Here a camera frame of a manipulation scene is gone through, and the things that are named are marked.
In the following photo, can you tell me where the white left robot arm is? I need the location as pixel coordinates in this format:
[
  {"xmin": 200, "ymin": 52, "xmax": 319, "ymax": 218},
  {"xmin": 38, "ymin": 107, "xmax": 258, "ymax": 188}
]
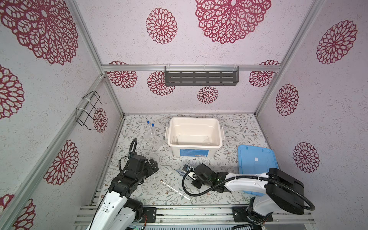
[{"xmin": 87, "ymin": 155, "xmax": 159, "ymax": 230}]

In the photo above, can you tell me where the thin blue capped test tube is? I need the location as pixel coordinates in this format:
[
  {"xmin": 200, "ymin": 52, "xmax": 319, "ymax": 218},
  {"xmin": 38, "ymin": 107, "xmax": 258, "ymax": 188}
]
[{"xmin": 151, "ymin": 123, "xmax": 157, "ymax": 137}]

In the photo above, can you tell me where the white plastic bin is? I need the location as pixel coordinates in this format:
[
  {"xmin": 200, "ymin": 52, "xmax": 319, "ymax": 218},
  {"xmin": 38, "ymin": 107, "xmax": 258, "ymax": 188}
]
[{"xmin": 165, "ymin": 117, "xmax": 225, "ymax": 158}]

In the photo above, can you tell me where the dark grey wall shelf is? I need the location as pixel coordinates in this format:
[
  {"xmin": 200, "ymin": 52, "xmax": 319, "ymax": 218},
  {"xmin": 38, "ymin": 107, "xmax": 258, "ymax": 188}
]
[{"xmin": 164, "ymin": 66, "xmax": 239, "ymax": 86}]

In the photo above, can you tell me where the blue plastic bin lid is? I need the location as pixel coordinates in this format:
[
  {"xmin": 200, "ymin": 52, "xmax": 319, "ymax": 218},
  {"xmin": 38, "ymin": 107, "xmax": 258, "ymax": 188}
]
[{"xmin": 237, "ymin": 144, "xmax": 280, "ymax": 196}]

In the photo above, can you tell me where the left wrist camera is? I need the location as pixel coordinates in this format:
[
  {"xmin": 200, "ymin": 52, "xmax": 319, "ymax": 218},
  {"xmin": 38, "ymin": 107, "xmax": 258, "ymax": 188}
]
[{"xmin": 128, "ymin": 154, "xmax": 145, "ymax": 163}]

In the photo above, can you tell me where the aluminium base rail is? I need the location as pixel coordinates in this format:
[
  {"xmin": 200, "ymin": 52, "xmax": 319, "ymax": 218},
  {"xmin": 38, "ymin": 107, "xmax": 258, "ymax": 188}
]
[{"xmin": 73, "ymin": 205, "xmax": 315, "ymax": 226}]

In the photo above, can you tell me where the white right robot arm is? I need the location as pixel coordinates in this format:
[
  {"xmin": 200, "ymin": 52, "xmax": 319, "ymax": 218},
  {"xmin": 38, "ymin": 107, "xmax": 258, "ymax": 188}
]
[{"xmin": 182, "ymin": 164, "xmax": 314, "ymax": 223}]

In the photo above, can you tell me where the black wire wall rack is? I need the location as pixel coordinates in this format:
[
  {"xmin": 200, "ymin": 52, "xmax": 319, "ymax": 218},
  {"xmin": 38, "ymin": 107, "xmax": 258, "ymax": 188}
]
[{"xmin": 75, "ymin": 91, "xmax": 107, "ymax": 131}]

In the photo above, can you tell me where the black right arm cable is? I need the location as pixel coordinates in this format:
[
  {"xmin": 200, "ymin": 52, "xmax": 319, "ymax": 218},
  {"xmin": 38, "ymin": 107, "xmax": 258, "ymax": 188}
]
[{"xmin": 182, "ymin": 169, "xmax": 316, "ymax": 230}]

